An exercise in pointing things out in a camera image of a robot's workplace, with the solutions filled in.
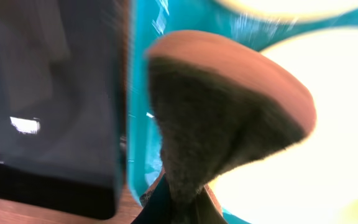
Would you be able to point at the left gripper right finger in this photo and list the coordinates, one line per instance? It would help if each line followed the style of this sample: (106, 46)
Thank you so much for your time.
(207, 208)

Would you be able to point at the black plastic tray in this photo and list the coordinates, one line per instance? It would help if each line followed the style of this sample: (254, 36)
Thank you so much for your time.
(61, 104)

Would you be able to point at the teal plastic tray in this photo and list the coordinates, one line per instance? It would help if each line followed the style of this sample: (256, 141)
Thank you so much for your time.
(153, 19)

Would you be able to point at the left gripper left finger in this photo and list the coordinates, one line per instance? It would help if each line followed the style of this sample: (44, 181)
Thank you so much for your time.
(159, 208)

